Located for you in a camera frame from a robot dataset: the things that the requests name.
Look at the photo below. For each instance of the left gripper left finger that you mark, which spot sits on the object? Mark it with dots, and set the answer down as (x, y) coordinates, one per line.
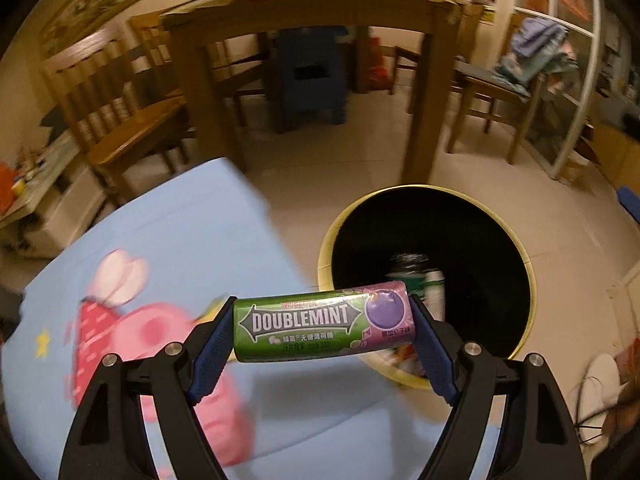
(107, 439)

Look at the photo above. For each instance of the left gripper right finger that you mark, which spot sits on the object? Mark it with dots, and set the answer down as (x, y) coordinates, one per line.
(537, 439)

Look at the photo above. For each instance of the green doublemint gum tube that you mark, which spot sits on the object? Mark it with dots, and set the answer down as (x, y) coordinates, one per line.
(323, 324)

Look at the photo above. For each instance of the clear plastic water bottle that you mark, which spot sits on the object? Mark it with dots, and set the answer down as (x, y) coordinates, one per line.
(422, 278)

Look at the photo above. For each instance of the black round trash bin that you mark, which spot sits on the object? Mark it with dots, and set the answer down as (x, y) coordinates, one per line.
(469, 268)

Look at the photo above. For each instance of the blue cartoon tablecloth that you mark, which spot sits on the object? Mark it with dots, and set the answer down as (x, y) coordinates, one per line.
(142, 278)

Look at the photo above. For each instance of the white coffee table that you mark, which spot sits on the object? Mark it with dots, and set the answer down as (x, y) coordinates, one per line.
(57, 206)

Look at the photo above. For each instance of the orange plastic bag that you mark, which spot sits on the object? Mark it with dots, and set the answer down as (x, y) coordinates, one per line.
(7, 179)

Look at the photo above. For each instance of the front wooden chair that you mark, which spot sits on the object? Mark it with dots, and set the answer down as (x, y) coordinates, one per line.
(102, 103)

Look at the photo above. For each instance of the wooden chair with clothes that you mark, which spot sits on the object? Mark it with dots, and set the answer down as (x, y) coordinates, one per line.
(480, 92)

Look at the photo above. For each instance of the blue clothes pile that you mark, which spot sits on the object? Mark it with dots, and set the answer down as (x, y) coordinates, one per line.
(539, 47)

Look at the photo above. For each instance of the far wooden chair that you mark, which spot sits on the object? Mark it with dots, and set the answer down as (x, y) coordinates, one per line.
(405, 59)

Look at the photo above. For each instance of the blue plastic stool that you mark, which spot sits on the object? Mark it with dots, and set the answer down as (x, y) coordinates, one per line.
(311, 75)

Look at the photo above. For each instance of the wooden dining table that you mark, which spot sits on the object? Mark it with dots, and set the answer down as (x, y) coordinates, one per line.
(196, 25)

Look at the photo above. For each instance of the horse painting gold frame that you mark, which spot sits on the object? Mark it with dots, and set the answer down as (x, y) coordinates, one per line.
(76, 19)

